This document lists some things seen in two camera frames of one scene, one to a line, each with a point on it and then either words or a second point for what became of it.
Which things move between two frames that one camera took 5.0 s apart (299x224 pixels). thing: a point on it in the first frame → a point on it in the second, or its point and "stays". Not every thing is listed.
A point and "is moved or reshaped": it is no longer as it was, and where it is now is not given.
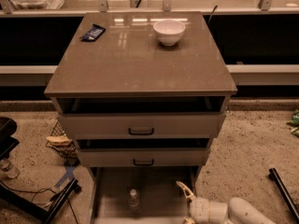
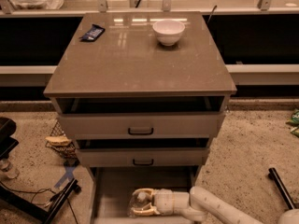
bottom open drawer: x=141 y=194 stays
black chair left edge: x=7 y=142 stays
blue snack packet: x=93 y=34 stays
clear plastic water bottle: x=134 y=201 is moved or reshaped
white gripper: x=198 y=208 → x=164 y=201
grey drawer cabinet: x=141 y=94 stays
